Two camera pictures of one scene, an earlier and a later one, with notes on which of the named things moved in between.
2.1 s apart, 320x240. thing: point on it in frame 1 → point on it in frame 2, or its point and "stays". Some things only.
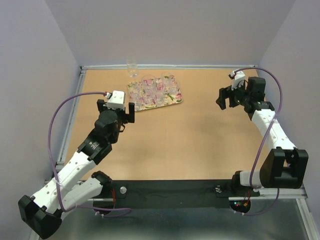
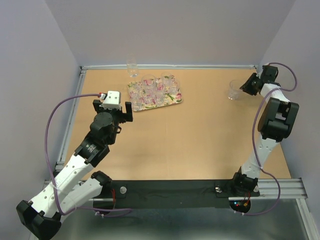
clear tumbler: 148,83 stays
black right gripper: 225,92 → 246,86
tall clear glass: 132,62 stays
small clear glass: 159,96 stays
